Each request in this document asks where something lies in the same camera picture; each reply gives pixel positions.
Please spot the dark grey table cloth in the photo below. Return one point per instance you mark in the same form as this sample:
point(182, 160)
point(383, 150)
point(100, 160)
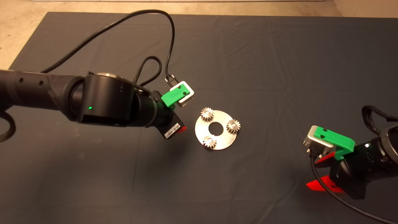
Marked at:
point(279, 62)

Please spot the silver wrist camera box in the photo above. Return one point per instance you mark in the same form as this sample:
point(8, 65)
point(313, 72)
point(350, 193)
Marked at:
point(189, 98)
point(315, 143)

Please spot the round metal carrier plate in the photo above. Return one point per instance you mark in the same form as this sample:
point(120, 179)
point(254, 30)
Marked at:
point(202, 132)

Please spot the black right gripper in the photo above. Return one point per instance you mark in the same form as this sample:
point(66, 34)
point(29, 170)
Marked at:
point(357, 174)

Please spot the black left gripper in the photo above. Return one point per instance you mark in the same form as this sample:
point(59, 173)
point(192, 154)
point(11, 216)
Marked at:
point(166, 121)

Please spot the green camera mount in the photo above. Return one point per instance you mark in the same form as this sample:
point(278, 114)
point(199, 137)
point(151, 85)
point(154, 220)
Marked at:
point(172, 98)
point(334, 138)

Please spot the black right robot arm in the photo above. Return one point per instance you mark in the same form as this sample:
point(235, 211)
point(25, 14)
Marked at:
point(392, 146)

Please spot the small steel planetary gear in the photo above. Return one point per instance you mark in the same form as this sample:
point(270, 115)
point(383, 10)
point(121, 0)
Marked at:
point(206, 144)
point(230, 128)
point(204, 115)

